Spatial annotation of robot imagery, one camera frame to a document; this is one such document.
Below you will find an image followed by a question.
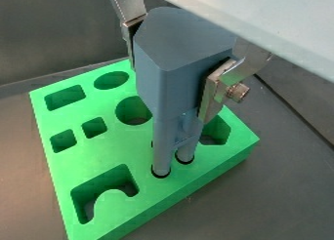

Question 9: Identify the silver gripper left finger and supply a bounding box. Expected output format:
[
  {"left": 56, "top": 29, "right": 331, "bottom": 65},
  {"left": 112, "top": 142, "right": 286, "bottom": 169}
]
[{"left": 110, "top": 0, "right": 147, "bottom": 66}]

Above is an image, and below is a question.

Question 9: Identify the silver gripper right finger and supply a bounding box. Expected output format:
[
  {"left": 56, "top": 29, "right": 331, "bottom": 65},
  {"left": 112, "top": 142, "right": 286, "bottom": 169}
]
[{"left": 198, "top": 38, "right": 273, "bottom": 124}]

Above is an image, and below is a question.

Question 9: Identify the blue three prong object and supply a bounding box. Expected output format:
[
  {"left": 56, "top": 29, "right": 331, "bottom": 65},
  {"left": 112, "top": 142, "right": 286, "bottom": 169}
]
[{"left": 134, "top": 7, "right": 236, "bottom": 178}]

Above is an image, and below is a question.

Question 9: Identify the green foam shape board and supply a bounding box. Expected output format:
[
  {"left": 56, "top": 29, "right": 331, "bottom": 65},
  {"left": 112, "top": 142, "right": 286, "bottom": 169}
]
[{"left": 29, "top": 60, "right": 258, "bottom": 240}]

